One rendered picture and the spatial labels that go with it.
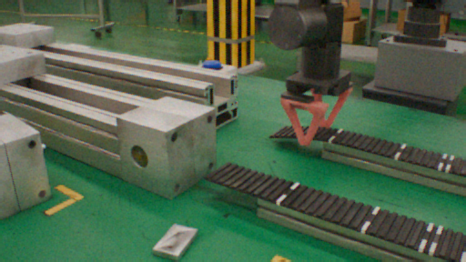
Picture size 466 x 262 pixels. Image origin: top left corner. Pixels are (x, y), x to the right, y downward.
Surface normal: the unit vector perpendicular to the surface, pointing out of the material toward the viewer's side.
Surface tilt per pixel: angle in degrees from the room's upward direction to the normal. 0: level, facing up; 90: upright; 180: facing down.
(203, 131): 90
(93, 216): 0
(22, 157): 90
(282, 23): 90
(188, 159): 90
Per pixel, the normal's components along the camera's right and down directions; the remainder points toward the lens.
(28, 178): 0.74, 0.27
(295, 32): -0.65, 0.30
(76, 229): 0.00, -0.92
